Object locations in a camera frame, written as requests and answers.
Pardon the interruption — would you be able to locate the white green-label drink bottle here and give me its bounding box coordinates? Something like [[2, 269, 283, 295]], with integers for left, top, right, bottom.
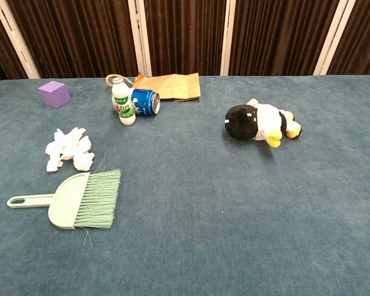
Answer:
[[111, 77, 137, 126]]

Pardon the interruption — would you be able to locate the brown paper bag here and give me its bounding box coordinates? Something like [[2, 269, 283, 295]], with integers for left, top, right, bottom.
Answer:
[[105, 72, 202, 103]]

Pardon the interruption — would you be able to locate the purple foam cube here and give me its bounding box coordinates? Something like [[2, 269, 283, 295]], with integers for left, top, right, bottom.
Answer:
[[38, 80, 72, 109]]

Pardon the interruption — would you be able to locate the white partition post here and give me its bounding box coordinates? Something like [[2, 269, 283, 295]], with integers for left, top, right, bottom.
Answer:
[[313, 0, 357, 76], [0, 0, 41, 80], [127, 0, 153, 77], [220, 0, 237, 76]]

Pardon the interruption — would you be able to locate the black white penguin plush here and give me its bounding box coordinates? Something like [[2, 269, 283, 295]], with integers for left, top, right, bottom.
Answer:
[[224, 98, 303, 149]]

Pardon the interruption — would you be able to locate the crumpled white tissue piece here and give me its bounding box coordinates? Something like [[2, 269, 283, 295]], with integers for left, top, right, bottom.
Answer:
[[73, 150, 96, 172], [45, 126, 92, 160], [46, 153, 63, 173]]

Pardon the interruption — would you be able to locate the green brush with orange handle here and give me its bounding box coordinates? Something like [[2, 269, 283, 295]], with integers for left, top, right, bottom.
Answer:
[[6, 150, 122, 247]]

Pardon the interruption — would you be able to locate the blue drink can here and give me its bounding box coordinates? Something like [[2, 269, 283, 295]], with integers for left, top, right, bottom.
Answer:
[[129, 88, 161, 117]]

